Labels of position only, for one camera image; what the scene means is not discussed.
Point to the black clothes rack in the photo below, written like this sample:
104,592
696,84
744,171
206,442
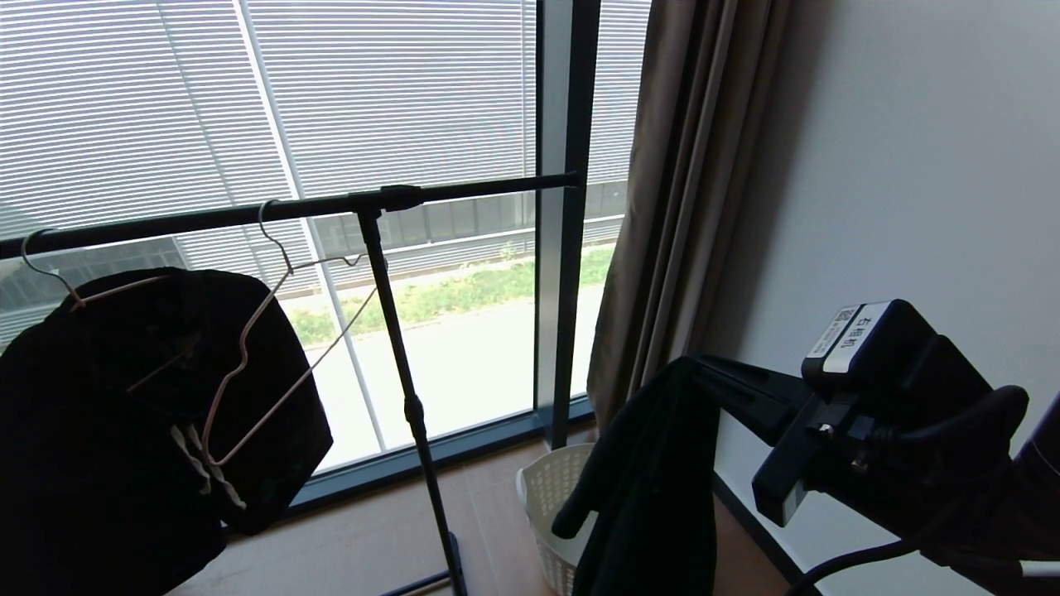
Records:
389,199

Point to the brown curtain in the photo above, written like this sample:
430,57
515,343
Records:
679,207

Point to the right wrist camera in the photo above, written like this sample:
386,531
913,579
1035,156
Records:
894,348

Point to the pink clothes hanger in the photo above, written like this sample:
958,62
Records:
116,290
242,348

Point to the window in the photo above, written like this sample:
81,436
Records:
464,99

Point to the white laundry basket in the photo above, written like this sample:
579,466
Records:
546,497

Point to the black T-shirt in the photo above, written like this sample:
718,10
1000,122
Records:
654,497

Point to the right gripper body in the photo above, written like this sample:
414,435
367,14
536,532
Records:
911,488

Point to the black shorts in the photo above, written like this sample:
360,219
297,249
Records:
99,463

